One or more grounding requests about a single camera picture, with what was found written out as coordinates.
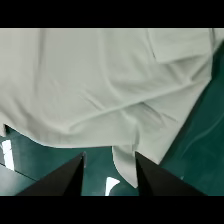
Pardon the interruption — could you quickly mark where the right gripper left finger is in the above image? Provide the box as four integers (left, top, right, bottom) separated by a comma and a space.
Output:
15, 151, 87, 197

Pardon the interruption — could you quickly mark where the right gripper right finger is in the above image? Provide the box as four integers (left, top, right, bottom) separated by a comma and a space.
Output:
134, 151, 208, 197

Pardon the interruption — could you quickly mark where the white T-shirt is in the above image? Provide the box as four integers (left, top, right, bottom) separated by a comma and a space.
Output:
0, 28, 224, 189

